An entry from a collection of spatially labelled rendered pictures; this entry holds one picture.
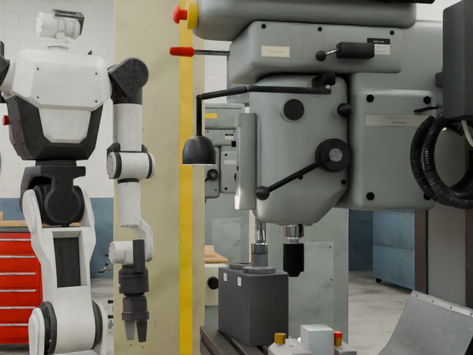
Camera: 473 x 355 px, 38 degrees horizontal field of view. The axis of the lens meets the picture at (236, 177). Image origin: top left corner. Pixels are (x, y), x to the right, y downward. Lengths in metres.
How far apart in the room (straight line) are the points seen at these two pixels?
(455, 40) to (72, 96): 1.08
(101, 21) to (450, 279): 9.43
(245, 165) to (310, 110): 0.18
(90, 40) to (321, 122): 9.33
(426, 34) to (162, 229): 1.94
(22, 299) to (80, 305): 4.11
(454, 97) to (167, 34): 2.15
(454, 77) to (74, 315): 1.15
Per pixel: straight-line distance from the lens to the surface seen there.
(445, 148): 1.68
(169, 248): 3.22
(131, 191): 2.07
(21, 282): 6.01
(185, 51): 1.60
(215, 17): 1.43
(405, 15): 1.53
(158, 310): 3.26
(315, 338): 1.38
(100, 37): 10.70
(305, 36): 1.45
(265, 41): 1.42
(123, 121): 2.09
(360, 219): 11.33
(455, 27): 1.33
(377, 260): 9.87
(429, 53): 1.56
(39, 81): 1.95
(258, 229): 1.89
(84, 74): 1.99
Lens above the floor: 1.39
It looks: 1 degrees up
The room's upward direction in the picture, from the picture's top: straight up
